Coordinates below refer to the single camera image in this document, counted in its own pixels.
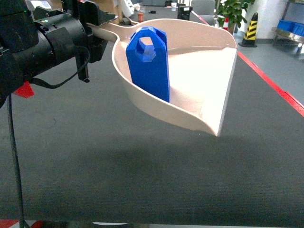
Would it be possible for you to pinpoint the green potted plant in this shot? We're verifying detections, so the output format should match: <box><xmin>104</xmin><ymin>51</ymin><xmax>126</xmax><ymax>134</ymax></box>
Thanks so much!
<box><xmin>216</xmin><ymin>0</ymin><xmax>255</xmax><ymax>35</ymax></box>

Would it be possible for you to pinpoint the orange can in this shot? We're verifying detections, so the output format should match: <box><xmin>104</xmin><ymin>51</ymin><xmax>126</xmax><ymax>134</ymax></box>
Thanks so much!
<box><xmin>138</xmin><ymin>12</ymin><xmax>144</xmax><ymax>23</ymax></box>

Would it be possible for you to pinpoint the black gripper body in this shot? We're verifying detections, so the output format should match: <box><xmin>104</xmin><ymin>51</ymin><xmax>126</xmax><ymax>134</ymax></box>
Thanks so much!
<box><xmin>33</xmin><ymin>6</ymin><xmax>107</xmax><ymax>83</ymax></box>

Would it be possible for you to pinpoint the grey office chair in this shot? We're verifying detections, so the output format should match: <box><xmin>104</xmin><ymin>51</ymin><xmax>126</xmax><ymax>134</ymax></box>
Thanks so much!
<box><xmin>191</xmin><ymin>0</ymin><xmax>216</xmax><ymax>26</ymax></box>

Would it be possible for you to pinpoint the black cable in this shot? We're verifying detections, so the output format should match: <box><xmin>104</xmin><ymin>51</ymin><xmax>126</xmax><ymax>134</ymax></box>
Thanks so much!
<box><xmin>7</xmin><ymin>45</ymin><xmax>91</xmax><ymax>228</ymax></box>

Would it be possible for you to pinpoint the cardboard box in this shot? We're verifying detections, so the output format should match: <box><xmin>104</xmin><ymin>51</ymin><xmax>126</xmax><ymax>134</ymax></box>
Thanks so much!
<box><xmin>51</xmin><ymin>0</ymin><xmax>121</xmax><ymax>26</ymax></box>

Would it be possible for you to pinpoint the blue plastic part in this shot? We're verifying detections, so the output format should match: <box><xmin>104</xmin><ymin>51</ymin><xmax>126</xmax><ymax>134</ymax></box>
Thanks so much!
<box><xmin>126</xmin><ymin>26</ymin><xmax>170</xmax><ymax>102</ymax></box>

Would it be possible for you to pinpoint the steel roller shelf rack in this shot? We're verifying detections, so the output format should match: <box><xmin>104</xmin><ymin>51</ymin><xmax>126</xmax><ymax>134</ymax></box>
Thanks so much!
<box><xmin>272</xmin><ymin>0</ymin><xmax>304</xmax><ymax>49</ymax></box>

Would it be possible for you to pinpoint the black crate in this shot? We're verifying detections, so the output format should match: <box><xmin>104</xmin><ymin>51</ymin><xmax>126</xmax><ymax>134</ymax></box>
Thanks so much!
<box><xmin>177</xmin><ymin>6</ymin><xmax>193</xmax><ymax>21</ymax></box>

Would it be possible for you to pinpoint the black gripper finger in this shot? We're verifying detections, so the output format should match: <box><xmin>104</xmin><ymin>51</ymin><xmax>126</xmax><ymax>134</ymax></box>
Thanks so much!
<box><xmin>96</xmin><ymin>9</ymin><xmax>118</xmax><ymax>25</ymax></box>

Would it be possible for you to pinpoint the red white traffic cone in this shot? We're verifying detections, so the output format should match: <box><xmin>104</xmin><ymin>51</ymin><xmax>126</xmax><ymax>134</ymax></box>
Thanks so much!
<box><xmin>222</xmin><ymin>18</ymin><xmax>229</xmax><ymax>31</ymax></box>

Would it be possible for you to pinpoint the red tag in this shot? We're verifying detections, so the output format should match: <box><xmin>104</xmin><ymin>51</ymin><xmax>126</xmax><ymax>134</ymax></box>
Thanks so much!
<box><xmin>13</xmin><ymin>81</ymin><xmax>35</xmax><ymax>98</ymax></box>

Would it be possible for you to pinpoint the beige plastic dustpan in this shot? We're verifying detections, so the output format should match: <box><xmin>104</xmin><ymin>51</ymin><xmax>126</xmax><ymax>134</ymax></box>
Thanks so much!
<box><xmin>92</xmin><ymin>19</ymin><xmax>238</xmax><ymax>136</ymax></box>

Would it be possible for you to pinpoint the yellow black traffic cone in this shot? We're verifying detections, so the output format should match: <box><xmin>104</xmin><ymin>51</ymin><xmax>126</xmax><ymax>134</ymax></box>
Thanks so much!
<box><xmin>239</xmin><ymin>12</ymin><xmax>258</xmax><ymax>48</ymax></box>

